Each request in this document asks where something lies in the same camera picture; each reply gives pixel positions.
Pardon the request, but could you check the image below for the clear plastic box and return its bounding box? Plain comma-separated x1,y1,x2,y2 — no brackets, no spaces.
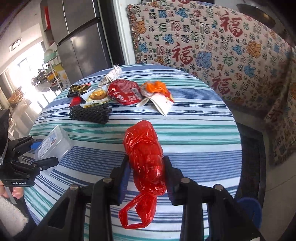
35,125,73,161

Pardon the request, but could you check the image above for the small red wrapper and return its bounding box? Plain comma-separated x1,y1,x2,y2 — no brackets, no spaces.
69,96,82,108

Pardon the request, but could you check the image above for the black foam net sleeve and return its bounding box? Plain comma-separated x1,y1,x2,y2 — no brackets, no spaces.
69,104,112,125

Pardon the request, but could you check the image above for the red plastic bag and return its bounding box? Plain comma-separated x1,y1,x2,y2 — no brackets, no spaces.
118,120,167,230

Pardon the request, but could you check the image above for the white red paper bag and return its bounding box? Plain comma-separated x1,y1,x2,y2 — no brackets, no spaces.
136,93,174,116

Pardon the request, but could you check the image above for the person's left hand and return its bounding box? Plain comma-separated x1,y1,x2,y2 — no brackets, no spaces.
0,181,24,200

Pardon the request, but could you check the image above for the black gold snack wrapper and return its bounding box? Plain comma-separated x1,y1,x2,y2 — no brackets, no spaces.
67,84,91,98

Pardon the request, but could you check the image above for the striped blue green tablecloth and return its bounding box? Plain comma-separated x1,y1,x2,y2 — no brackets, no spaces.
25,64,242,223

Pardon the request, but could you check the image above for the yellow pastry wrapper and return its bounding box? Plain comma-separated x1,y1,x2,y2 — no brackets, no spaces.
80,85,112,108

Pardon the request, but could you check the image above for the green shelf rack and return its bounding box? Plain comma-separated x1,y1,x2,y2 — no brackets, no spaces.
42,49,64,92

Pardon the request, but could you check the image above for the red Coca-Cola wrapper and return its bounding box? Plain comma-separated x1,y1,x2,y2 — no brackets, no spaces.
107,79,143,105

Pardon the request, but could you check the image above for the stainless steel refrigerator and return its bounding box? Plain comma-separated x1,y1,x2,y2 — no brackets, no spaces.
47,0,111,84

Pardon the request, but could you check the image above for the orange white wrapper ball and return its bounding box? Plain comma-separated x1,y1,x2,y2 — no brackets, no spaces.
140,81,168,97

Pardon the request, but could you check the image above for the patterned Chinese character blanket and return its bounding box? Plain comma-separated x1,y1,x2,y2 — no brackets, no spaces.
126,1,295,164

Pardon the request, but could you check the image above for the dark frying pan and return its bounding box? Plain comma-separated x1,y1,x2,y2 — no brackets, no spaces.
236,4,276,29

